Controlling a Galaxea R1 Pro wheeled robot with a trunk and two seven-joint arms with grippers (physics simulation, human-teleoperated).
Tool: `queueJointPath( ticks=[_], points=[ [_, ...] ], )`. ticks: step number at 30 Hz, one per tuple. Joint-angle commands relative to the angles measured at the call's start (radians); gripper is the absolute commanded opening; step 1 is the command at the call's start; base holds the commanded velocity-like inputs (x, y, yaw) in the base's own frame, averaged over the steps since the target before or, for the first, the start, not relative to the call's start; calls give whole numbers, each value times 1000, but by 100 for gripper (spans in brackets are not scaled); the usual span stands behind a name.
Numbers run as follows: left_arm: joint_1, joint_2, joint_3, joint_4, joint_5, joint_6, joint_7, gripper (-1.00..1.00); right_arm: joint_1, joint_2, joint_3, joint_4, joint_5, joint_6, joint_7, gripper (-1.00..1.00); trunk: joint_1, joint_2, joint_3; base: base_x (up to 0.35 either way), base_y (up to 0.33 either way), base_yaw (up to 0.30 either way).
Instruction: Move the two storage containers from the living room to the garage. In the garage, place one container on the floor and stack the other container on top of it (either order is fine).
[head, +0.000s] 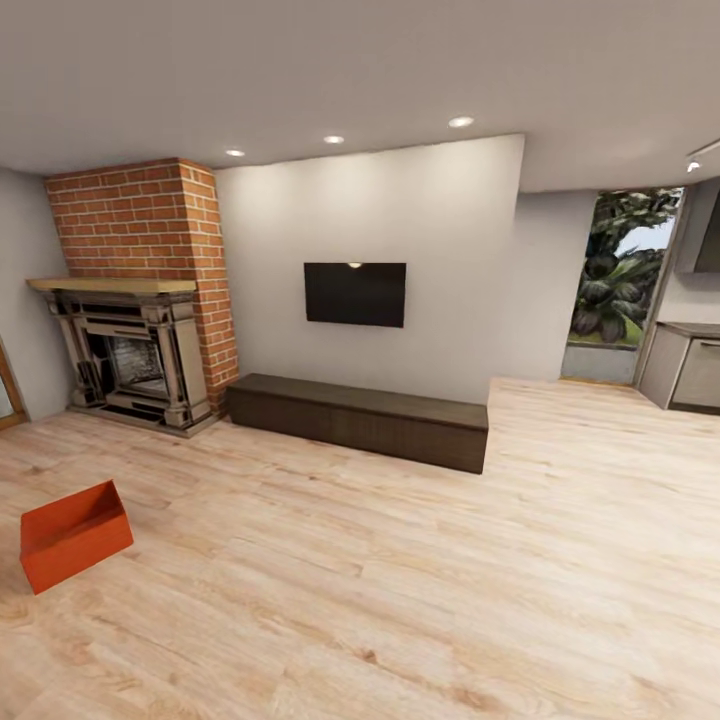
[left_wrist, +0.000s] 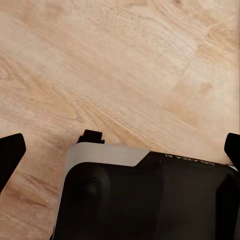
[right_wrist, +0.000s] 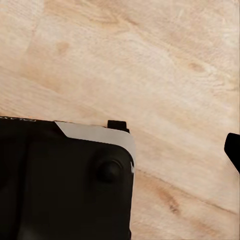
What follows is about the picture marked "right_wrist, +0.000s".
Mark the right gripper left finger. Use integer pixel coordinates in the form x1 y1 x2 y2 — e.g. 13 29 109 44
0 133 26 193

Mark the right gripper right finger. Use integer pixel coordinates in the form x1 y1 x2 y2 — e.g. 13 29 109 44
224 132 240 173

